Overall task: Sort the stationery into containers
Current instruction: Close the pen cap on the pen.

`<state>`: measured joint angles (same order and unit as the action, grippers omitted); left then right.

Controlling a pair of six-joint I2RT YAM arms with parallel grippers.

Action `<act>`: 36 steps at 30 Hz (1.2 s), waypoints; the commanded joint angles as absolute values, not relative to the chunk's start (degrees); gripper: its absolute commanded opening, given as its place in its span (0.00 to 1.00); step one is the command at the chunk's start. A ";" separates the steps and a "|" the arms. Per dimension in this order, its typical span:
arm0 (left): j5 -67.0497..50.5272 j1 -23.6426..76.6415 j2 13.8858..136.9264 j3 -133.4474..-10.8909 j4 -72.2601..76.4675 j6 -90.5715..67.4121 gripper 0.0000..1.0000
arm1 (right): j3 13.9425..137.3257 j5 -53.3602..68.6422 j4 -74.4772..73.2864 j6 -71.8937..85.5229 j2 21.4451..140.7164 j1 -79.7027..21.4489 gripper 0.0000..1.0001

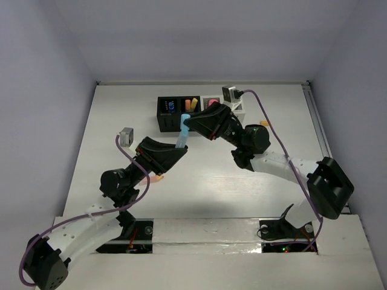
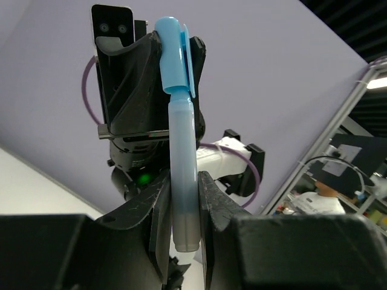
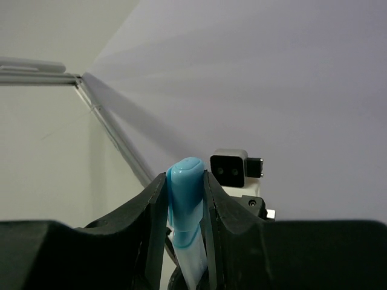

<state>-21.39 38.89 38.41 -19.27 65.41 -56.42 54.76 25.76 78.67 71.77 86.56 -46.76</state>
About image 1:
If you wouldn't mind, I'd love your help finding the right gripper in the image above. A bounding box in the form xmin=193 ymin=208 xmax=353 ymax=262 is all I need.
xmin=180 ymin=101 xmax=244 ymax=149

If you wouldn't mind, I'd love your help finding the pink glue stick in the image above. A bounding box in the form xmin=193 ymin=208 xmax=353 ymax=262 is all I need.
xmin=208 ymin=98 xmax=219 ymax=106

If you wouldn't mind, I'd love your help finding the blue pen cap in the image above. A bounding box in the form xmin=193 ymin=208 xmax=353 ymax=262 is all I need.
xmin=180 ymin=114 xmax=191 ymax=137

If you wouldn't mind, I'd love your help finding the orange pencil-shaped pen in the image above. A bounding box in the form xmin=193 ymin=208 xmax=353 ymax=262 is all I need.
xmin=139 ymin=175 xmax=164 ymax=185

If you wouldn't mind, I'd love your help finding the yellow pencil-shaped pen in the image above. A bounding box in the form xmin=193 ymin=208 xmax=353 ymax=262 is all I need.
xmin=190 ymin=98 xmax=198 ymax=111

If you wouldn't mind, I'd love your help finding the grey pencil-shaped pen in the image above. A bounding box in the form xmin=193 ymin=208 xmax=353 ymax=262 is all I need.
xmin=184 ymin=99 xmax=191 ymax=112

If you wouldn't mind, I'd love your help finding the blue pencil-shaped pen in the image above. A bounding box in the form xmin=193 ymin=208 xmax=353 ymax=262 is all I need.
xmin=175 ymin=131 xmax=189 ymax=149

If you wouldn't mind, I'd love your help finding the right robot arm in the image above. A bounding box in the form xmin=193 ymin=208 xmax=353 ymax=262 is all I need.
xmin=183 ymin=103 xmax=354 ymax=237

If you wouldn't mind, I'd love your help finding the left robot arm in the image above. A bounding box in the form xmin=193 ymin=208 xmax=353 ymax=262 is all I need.
xmin=18 ymin=136 xmax=188 ymax=289

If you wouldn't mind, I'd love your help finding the white double container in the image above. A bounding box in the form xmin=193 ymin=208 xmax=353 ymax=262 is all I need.
xmin=200 ymin=95 xmax=246 ymax=123

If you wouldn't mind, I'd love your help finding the blue item in container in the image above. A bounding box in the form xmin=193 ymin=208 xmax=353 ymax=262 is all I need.
xmin=167 ymin=101 xmax=175 ymax=113

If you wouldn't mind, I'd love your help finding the black double container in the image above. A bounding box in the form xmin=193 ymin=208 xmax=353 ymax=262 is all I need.
xmin=157 ymin=95 xmax=201 ymax=132

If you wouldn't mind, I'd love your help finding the silver foil tape strip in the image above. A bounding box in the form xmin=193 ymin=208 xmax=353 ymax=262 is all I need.
xmin=152 ymin=218 xmax=262 ymax=254

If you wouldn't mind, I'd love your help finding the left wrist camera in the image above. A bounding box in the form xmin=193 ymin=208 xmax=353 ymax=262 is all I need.
xmin=118 ymin=127 xmax=135 ymax=150

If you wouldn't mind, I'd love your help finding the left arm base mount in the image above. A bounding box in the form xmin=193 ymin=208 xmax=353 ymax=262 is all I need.
xmin=95 ymin=219 xmax=154 ymax=254

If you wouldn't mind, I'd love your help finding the aluminium rail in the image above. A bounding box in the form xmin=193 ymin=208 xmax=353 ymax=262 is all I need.
xmin=302 ymin=85 xmax=354 ymax=220

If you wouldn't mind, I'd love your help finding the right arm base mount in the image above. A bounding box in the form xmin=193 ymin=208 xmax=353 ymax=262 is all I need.
xmin=256 ymin=204 xmax=317 ymax=253

